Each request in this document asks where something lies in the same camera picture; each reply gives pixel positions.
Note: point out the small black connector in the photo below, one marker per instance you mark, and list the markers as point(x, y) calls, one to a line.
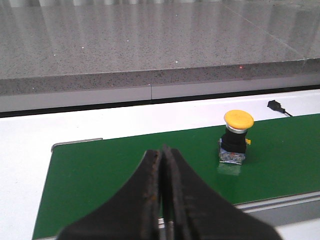
point(276, 106)

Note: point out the white pleated curtain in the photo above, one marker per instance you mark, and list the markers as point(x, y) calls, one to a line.
point(51, 3)

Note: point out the green conveyor belt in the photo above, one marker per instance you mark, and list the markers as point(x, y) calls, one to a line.
point(283, 159)

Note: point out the grey stone counter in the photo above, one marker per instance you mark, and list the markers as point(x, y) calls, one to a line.
point(68, 56)

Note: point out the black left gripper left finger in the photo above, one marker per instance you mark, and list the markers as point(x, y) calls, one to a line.
point(130, 214)

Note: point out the yellow push button edge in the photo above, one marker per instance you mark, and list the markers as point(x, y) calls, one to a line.
point(233, 143)

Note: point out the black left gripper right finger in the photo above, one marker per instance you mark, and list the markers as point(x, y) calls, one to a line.
point(200, 213)

